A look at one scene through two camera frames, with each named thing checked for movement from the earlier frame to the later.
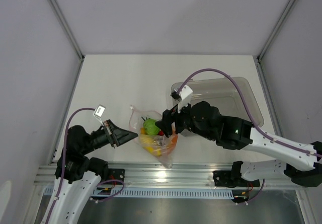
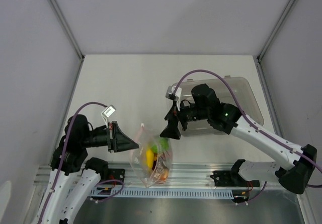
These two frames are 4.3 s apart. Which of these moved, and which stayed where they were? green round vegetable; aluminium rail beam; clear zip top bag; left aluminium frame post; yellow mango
Moved: yellow mango; clear zip top bag; green round vegetable
Stayed: left aluminium frame post; aluminium rail beam
